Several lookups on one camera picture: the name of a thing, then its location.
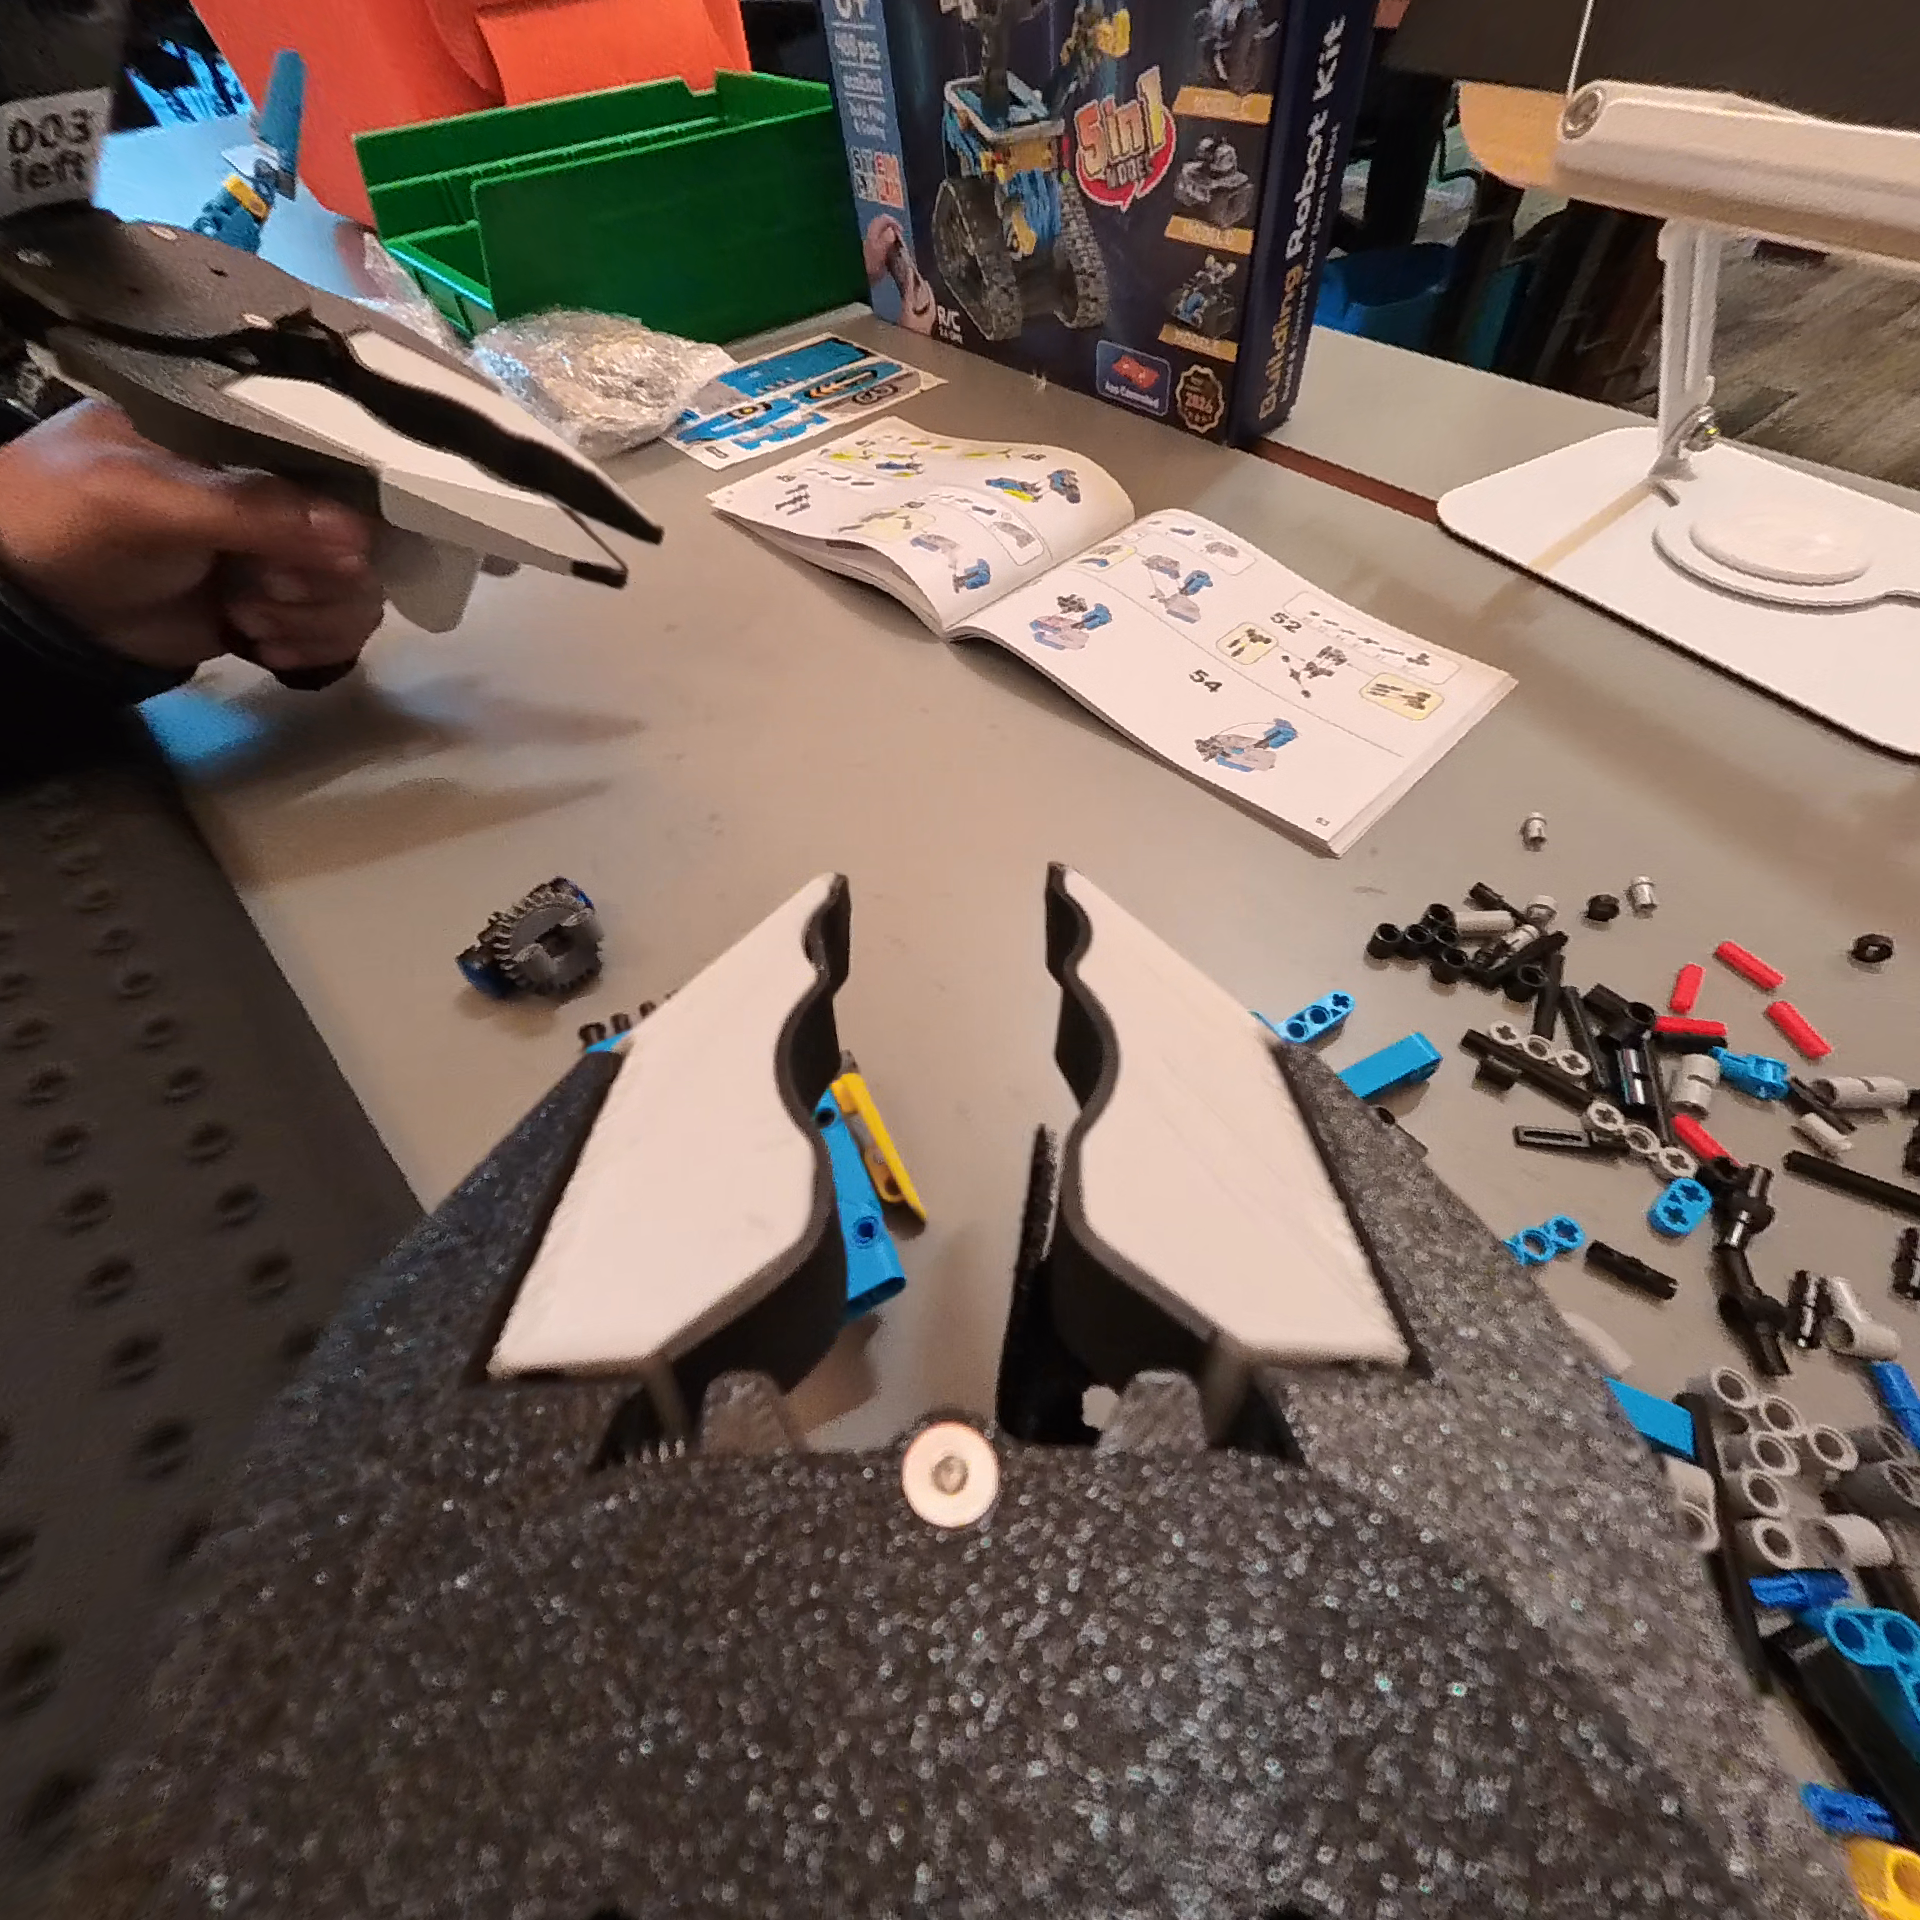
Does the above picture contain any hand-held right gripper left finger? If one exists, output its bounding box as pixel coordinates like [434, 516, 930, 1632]
[486, 877, 849, 1387]

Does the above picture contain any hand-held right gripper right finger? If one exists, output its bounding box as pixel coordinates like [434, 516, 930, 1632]
[1042, 865, 1418, 1381]

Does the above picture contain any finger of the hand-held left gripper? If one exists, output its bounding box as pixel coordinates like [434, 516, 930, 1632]
[203, 375, 637, 590]
[300, 316, 669, 547]

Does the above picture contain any black gear brick assembly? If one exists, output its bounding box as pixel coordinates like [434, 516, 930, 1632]
[457, 877, 608, 1004]

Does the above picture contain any grey desk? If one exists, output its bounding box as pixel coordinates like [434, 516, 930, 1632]
[136, 299, 1920, 1920]

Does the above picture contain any person's left hand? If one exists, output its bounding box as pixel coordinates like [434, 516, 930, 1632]
[0, 401, 396, 687]

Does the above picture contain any clear plastic bag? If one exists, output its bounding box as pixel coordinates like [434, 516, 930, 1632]
[473, 305, 740, 459]

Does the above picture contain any blue built toy robot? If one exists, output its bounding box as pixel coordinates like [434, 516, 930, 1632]
[186, 47, 326, 266]

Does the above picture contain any green plastic bin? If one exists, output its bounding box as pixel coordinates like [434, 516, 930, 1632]
[353, 73, 871, 346]

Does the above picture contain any blue sticker sheet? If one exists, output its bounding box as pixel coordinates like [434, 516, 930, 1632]
[665, 336, 941, 472]

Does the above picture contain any orange plastic tote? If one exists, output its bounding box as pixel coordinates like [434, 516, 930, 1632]
[196, 0, 751, 139]

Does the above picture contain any pile of small brick parts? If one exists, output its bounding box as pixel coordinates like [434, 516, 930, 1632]
[1253, 870, 1920, 1920]

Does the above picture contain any black studded mat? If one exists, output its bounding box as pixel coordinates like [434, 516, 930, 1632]
[0, 734, 427, 1920]

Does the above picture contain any building instruction booklet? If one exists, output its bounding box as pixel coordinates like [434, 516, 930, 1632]
[711, 420, 1516, 860]

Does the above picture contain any toy kit box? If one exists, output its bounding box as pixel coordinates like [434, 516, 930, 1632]
[816, 0, 1381, 447]

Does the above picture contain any white display stand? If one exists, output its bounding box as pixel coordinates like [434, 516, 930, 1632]
[1434, 225, 1920, 757]

